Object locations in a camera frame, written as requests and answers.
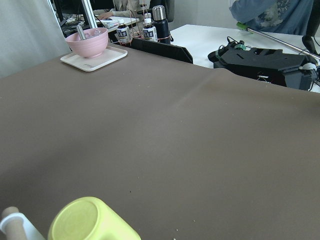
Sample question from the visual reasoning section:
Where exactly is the yellow plastic cup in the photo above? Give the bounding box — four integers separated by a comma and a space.
48, 196, 141, 240

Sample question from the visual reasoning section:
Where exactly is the black long case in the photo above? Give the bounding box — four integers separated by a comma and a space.
130, 38, 193, 64

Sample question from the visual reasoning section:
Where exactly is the beige plastic tray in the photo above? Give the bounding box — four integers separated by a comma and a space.
60, 46, 128, 72

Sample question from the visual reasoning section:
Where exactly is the tea bottle right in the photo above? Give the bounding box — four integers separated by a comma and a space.
142, 18, 158, 42

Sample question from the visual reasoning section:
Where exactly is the tea bottle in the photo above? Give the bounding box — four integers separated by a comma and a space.
116, 19, 131, 46
142, 18, 158, 42

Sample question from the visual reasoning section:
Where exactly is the black hand-held gripper device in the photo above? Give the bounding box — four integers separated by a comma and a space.
207, 36, 252, 63

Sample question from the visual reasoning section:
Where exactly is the tea bottle left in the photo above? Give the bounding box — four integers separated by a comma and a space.
116, 19, 131, 46

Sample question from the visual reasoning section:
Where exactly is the pink bowl with ice cubes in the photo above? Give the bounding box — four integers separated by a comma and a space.
65, 27, 109, 58

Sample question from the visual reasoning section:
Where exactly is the black thermos bottle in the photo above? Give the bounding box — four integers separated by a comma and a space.
152, 5, 171, 45

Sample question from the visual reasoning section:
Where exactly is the black angular housing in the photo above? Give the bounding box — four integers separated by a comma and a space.
212, 47, 320, 91

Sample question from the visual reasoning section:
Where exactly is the metal pole green tip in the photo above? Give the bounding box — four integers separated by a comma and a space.
236, 22, 320, 60

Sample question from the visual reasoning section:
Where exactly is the person in blue sweater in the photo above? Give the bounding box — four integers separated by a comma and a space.
228, 0, 314, 36

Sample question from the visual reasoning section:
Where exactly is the white wire cup rack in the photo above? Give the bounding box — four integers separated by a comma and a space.
0, 206, 46, 240

